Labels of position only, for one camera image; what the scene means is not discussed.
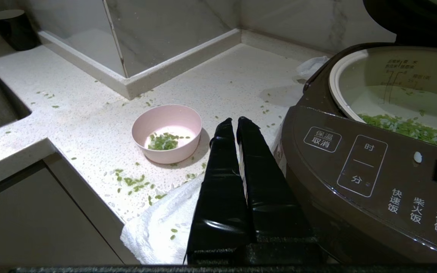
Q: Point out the pink bowl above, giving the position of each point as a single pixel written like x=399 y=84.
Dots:
x=167 y=134

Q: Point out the brown rice cooker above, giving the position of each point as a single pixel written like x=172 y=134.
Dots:
x=370 y=182

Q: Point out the white towel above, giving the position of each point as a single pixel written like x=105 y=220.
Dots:
x=157 y=227

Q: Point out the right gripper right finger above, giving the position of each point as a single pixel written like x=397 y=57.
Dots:
x=266 y=197

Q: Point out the white inner pot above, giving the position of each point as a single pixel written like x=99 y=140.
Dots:
x=393 y=87

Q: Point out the black cup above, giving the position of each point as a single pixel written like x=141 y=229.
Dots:
x=13 y=29

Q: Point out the clear plastic bag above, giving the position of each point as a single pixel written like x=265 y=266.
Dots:
x=309 y=66

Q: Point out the rice cooker lid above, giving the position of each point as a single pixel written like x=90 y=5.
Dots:
x=415 y=21

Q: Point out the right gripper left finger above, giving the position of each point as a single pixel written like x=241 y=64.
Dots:
x=220 y=204

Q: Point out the grey cabinet door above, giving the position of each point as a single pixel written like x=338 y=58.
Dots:
x=36 y=223

